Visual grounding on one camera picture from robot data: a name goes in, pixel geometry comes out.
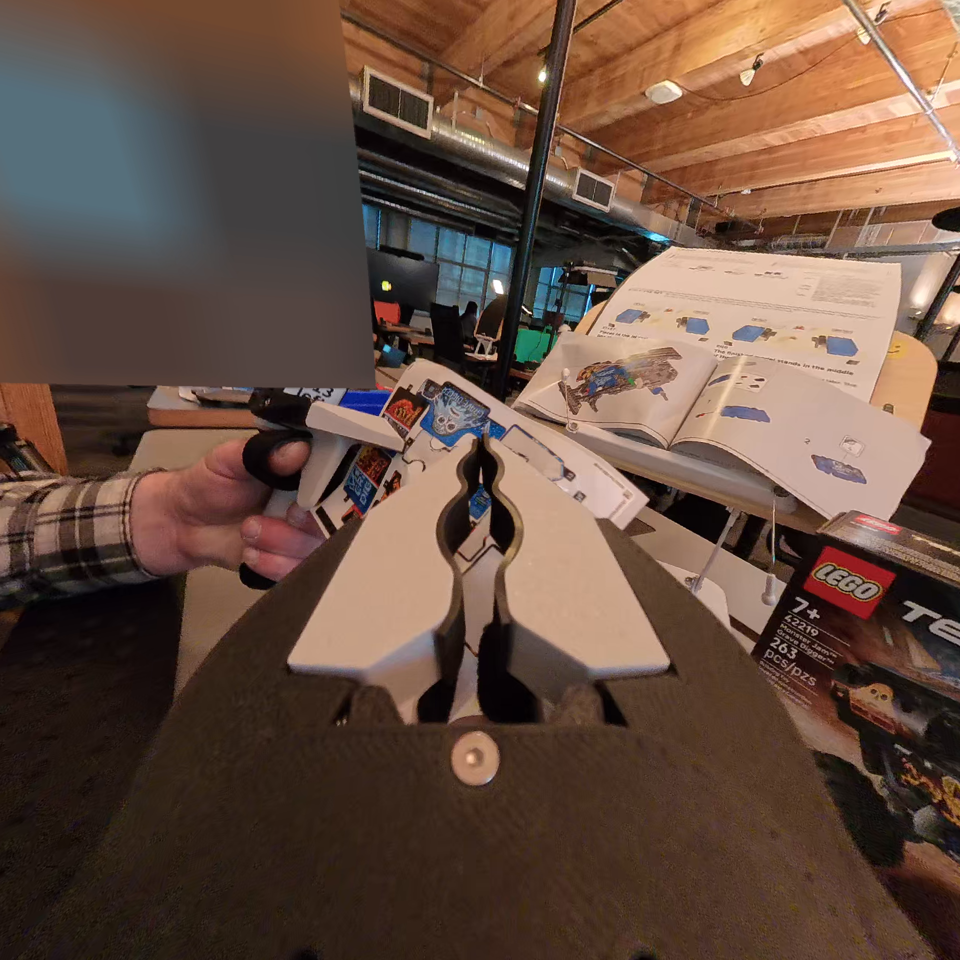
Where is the green screen cloth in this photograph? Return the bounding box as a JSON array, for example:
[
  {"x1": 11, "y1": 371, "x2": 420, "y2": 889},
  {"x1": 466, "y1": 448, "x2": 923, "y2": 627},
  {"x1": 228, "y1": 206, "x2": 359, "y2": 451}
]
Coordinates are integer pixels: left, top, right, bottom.
[{"x1": 513, "y1": 330, "x2": 565, "y2": 370}]

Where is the printed instruction sheet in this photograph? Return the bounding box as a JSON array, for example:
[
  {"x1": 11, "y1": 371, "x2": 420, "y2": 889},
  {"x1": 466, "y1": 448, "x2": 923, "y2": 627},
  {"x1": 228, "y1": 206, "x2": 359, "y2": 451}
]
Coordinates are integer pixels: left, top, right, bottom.
[{"x1": 587, "y1": 246, "x2": 903, "y2": 402}]

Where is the large black monitor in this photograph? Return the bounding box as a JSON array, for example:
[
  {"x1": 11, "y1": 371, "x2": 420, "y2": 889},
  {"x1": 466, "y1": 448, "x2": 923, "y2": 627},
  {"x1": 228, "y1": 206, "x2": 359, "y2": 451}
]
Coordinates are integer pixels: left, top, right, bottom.
[{"x1": 367, "y1": 247, "x2": 440, "y2": 312}]

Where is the black support pole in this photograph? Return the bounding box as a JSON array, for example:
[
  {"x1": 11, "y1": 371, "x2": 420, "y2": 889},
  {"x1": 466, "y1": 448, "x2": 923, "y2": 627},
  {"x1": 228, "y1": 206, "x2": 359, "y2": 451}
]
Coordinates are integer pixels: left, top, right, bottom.
[{"x1": 495, "y1": 0, "x2": 579, "y2": 399}]

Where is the white air vent grille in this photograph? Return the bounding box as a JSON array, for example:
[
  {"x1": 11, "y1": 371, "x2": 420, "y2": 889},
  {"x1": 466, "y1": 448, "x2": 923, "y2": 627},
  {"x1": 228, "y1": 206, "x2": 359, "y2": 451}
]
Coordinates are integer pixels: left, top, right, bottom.
[
  {"x1": 362, "y1": 66, "x2": 435, "y2": 140},
  {"x1": 573, "y1": 168, "x2": 616, "y2": 213}
]

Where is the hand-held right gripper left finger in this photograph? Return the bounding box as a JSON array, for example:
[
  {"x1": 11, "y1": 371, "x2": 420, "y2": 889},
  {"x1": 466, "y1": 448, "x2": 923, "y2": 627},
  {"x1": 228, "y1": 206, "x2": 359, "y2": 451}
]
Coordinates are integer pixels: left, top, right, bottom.
[{"x1": 286, "y1": 435, "x2": 483, "y2": 725}]

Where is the wooden support post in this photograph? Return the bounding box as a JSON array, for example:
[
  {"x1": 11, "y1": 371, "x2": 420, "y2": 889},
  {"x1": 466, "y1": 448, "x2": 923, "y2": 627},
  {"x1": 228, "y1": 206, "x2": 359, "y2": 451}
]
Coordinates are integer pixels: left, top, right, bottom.
[{"x1": 0, "y1": 382, "x2": 70, "y2": 475}]

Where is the black office chair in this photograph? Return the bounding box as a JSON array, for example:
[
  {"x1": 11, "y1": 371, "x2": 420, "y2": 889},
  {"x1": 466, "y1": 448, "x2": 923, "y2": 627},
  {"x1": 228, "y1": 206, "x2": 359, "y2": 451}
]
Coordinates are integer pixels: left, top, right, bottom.
[{"x1": 429, "y1": 303, "x2": 468, "y2": 376}]

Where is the open instruction booklet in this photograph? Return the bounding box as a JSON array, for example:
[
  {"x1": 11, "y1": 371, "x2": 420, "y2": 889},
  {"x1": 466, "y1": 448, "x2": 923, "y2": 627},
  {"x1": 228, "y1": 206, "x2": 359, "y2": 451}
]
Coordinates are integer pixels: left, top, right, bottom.
[{"x1": 516, "y1": 333, "x2": 933, "y2": 520}]

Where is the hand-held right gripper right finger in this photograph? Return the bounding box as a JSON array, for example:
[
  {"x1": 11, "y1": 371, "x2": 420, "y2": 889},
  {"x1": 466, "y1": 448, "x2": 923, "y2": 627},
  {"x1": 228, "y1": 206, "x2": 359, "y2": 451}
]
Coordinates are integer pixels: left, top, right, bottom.
[{"x1": 482, "y1": 433, "x2": 674, "y2": 721}]

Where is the white sticker sheet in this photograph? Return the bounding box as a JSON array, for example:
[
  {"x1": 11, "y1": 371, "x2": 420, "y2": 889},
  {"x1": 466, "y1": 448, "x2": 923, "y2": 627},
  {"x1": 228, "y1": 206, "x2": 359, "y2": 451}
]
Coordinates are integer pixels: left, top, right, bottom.
[{"x1": 313, "y1": 358, "x2": 651, "y2": 676}]

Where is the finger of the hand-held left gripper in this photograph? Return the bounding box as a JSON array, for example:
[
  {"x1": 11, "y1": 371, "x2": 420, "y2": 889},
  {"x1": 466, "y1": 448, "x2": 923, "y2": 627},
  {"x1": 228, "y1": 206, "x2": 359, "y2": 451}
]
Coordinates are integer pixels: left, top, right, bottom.
[{"x1": 306, "y1": 399, "x2": 411, "y2": 454}]

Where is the silver air duct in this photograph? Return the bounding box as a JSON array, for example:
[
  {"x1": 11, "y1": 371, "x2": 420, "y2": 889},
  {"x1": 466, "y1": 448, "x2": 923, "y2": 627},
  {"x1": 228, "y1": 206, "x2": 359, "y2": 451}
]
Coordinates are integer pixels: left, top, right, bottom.
[{"x1": 351, "y1": 75, "x2": 721, "y2": 241}]

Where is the person's left hand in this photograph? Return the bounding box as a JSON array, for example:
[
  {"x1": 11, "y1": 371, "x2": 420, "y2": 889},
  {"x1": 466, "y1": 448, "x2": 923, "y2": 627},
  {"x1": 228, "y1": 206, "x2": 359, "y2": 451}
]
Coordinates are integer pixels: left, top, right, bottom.
[{"x1": 129, "y1": 437, "x2": 331, "y2": 585}]

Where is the white book stand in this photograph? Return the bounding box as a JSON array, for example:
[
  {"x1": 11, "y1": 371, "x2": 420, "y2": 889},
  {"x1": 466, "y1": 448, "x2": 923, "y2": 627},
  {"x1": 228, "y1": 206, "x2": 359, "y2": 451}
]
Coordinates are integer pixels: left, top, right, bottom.
[{"x1": 558, "y1": 367, "x2": 800, "y2": 639}]

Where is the toy set cardboard box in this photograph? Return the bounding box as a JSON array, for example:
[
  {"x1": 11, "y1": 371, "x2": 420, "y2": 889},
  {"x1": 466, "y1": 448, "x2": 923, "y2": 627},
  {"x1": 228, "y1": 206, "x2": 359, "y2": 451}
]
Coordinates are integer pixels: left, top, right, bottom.
[{"x1": 752, "y1": 510, "x2": 960, "y2": 894}]

